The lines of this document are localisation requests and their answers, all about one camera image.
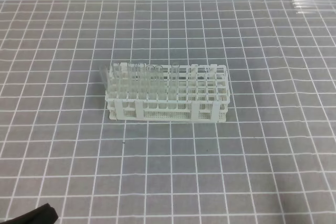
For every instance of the white plastic test tube rack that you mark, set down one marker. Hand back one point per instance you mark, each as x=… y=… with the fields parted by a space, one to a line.
x=203 y=95

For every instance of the clear glass test tube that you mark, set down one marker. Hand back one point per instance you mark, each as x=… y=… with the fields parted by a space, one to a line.
x=174 y=76

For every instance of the grey grid tablecloth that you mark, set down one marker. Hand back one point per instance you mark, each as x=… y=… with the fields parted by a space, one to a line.
x=272 y=161

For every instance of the spare glass tubes pile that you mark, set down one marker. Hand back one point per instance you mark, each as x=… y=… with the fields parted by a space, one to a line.
x=313 y=6

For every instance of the leaning glass test tube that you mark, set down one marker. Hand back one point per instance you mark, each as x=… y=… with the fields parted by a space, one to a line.
x=104 y=73

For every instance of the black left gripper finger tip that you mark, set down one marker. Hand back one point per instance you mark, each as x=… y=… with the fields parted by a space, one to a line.
x=44 y=214

